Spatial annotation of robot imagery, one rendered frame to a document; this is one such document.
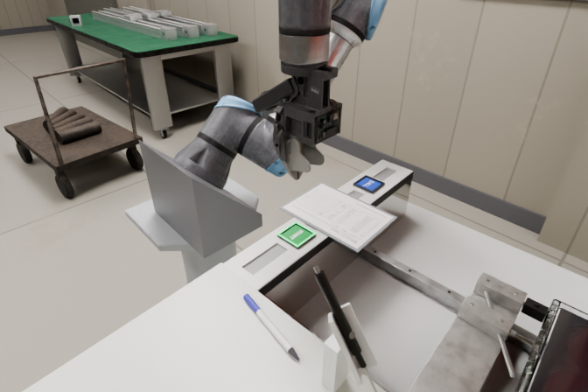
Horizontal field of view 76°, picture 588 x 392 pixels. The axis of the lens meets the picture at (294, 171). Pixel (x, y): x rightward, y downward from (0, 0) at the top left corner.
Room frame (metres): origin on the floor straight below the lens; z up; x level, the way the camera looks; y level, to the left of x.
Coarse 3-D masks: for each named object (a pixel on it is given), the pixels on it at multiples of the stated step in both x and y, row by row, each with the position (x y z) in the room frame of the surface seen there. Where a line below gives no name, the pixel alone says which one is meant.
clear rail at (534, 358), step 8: (552, 304) 0.46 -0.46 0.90; (552, 312) 0.44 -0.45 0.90; (544, 320) 0.43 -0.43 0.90; (552, 320) 0.43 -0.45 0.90; (544, 328) 0.41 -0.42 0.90; (544, 336) 0.40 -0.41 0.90; (536, 344) 0.38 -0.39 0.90; (544, 344) 0.38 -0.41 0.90; (536, 352) 0.37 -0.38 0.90; (528, 360) 0.35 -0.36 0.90; (536, 360) 0.35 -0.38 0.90; (528, 376) 0.33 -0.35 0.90; (520, 384) 0.32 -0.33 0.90; (528, 384) 0.32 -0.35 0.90
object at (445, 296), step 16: (368, 256) 0.66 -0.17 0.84; (384, 256) 0.64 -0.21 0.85; (400, 272) 0.60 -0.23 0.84; (416, 272) 0.59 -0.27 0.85; (416, 288) 0.57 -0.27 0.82; (432, 288) 0.55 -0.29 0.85; (448, 288) 0.55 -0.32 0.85; (448, 304) 0.52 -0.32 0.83; (528, 336) 0.43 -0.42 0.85; (528, 352) 0.42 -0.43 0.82
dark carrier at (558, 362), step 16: (560, 320) 0.43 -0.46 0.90; (576, 320) 0.43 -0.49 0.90; (560, 336) 0.40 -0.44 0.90; (576, 336) 0.40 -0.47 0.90; (544, 352) 0.37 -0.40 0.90; (560, 352) 0.37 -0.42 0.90; (576, 352) 0.37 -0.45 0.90; (544, 368) 0.34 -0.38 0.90; (560, 368) 0.34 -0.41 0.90; (576, 368) 0.34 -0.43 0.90; (544, 384) 0.32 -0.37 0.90; (560, 384) 0.32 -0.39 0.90; (576, 384) 0.32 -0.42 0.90
